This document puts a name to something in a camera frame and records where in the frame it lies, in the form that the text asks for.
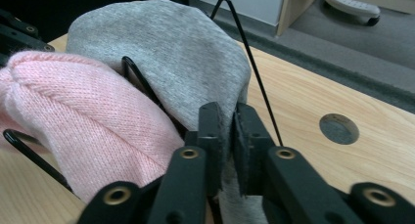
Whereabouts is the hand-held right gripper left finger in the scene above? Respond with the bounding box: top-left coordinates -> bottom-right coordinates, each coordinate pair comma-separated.
184,101 -> 227,198

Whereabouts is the grey knit hat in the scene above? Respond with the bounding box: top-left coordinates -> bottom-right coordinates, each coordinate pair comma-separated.
66,0 -> 270,224

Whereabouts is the pink knit hat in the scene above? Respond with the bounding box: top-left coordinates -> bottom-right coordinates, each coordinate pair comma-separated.
0,50 -> 186,204

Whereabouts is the round cable hole cover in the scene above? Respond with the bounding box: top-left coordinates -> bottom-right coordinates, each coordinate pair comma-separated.
318,112 -> 360,146

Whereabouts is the grey chair base with caster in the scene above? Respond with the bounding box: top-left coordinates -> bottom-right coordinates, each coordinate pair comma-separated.
322,0 -> 382,27

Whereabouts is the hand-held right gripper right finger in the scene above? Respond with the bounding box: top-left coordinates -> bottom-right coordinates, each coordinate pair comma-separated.
232,102 -> 276,198

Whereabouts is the white cabinet panel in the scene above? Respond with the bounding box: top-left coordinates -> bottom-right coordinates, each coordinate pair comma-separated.
188,0 -> 287,26

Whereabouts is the black wire rack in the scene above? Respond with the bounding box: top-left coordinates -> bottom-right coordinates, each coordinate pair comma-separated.
2,0 -> 284,195

